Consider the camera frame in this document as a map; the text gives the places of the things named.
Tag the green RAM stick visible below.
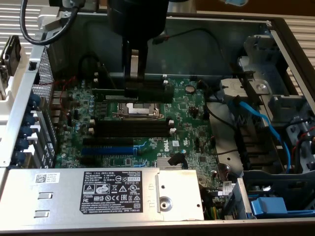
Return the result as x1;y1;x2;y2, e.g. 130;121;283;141
92;88;173;103

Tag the blue SATA wire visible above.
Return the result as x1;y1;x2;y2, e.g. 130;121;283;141
227;97;293;174

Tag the long blue expansion slot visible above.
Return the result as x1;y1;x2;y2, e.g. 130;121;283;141
80;146;135;156

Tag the white corner block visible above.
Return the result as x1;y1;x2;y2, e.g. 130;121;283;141
37;6;63;34

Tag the RAM slot with white latches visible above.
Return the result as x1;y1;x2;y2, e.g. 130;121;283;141
98;84;169;89
90;119;170;129
88;127;176;138
98;77;168;83

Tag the grey plastic bay cover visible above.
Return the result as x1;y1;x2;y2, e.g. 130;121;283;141
242;34;283;74

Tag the black wire with plug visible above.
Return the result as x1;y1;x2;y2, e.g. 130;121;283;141
152;28;233;73

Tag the thin red wire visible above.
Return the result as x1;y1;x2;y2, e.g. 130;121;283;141
39;75;77;117

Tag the yellow green wire bundle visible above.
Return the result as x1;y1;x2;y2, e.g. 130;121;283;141
203;188;223;221

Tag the silver CPU socket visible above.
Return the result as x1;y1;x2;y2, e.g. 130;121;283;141
112;99;165;121

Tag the long black expansion slot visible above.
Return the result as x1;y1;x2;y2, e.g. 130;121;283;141
82;137;135;147

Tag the silver chipset heatsink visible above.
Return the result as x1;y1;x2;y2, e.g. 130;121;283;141
157;157;189;170

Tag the green Dell motherboard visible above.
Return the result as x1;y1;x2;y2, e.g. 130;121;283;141
53;77;238;197

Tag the blue plastic drive latch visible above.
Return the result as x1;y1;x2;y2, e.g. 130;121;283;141
250;196;289;219

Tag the blue slot retention clip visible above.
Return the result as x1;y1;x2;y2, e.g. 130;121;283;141
23;114;36;127
21;126;34;138
29;94;41;108
17;138;30;150
13;151;27;164

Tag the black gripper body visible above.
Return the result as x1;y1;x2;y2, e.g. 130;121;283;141
107;0;170;49

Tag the black plastic bar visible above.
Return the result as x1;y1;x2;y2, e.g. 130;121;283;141
228;61;263;106

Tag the silver disk bay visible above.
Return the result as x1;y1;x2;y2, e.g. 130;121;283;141
220;78;273;104

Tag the black graphics card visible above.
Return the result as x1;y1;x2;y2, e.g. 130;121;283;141
0;35;22;82

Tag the black wire plug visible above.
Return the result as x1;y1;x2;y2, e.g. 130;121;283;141
167;152;186;167

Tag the black ribbed plastic bracket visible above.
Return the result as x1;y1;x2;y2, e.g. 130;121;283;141
233;124;276;171

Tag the looped black wire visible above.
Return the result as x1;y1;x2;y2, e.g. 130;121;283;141
78;55;100;81

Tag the grey open PC case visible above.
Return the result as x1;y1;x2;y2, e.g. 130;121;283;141
0;11;315;236

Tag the silver power supply unit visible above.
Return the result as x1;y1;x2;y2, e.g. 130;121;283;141
0;168;205;222

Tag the thin black wire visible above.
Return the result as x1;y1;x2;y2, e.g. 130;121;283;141
204;80;238;132

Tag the short black expansion slot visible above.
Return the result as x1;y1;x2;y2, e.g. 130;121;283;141
79;156;97;166

